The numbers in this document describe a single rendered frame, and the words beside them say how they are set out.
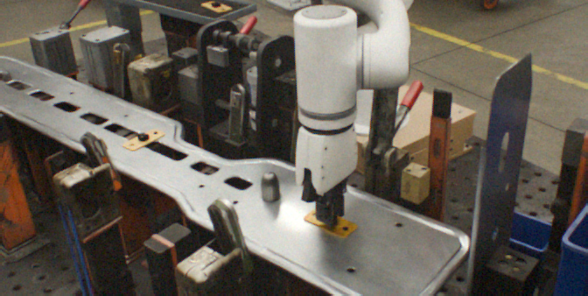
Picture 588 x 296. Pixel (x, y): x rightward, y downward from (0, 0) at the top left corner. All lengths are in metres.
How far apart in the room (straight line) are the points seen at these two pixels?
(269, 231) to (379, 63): 0.33
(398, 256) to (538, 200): 0.75
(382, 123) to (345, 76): 0.23
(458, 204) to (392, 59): 0.81
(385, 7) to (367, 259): 0.36
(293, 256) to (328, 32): 0.34
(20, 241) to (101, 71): 0.43
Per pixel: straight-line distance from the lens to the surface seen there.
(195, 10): 1.53
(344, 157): 0.94
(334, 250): 0.96
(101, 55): 1.56
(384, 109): 1.05
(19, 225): 1.59
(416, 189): 1.02
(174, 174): 1.18
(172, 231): 1.05
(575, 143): 0.91
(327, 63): 0.83
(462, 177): 1.70
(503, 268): 0.84
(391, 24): 0.86
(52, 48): 1.81
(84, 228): 1.18
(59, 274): 1.51
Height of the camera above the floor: 1.61
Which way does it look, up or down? 29 degrees down
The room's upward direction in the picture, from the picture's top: 3 degrees counter-clockwise
